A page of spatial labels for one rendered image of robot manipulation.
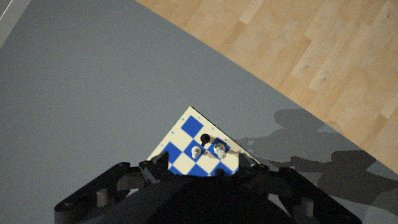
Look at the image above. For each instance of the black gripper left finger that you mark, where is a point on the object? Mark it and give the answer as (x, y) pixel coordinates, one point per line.
(91, 202)

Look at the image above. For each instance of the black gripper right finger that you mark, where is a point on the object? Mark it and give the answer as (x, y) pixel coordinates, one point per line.
(310, 205)

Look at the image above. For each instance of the blue and cream checkered board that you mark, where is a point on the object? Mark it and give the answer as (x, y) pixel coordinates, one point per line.
(185, 135)

